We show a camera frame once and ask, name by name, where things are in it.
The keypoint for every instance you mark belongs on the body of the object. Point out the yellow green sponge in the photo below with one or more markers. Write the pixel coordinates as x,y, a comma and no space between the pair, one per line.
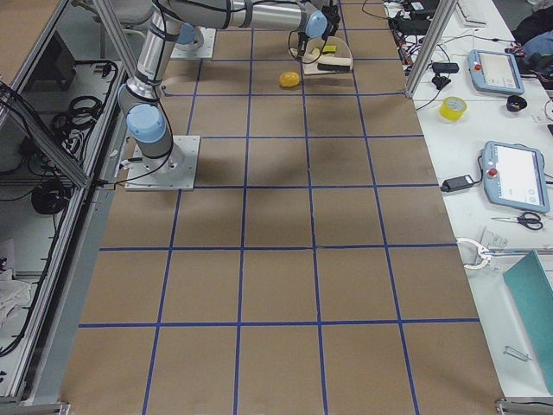
329,49

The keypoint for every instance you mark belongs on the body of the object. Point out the black scissors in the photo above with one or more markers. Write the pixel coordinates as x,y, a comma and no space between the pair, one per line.
529,220

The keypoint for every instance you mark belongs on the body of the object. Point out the blue teach pendant far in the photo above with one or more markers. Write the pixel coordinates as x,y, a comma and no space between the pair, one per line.
494,72

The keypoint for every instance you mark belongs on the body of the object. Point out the beige plastic dustpan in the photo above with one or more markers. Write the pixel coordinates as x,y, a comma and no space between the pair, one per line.
325,57

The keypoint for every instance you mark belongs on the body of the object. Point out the black power adapter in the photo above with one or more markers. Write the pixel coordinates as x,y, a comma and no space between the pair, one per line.
458,183

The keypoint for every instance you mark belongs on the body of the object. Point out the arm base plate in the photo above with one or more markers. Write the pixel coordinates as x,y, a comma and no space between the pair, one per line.
176,172
194,43

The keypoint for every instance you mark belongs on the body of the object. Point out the blue teach pendant near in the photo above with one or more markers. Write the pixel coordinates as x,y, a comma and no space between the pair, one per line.
513,176

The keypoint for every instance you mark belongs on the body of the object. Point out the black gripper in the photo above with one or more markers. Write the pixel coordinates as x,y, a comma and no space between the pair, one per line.
331,17

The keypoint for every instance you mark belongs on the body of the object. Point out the white crumpled cloth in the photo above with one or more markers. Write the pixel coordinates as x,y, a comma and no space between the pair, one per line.
15,295

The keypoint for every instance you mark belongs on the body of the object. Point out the yellow tape roll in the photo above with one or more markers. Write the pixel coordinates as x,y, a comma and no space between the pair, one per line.
453,108

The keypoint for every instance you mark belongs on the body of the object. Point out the yellow potato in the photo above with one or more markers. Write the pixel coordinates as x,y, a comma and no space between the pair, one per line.
289,79

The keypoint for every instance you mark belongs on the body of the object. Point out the aluminium frame post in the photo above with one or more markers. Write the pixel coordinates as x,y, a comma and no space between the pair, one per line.
437,26

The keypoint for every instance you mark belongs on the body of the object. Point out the blue teach pendant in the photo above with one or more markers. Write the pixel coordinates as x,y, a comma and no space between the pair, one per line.
494,72
513,176

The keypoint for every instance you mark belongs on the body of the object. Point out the black small bowl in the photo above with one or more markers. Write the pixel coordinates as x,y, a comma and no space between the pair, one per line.
515,103

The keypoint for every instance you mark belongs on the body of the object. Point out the teal box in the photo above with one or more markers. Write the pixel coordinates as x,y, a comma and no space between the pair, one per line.
532,294

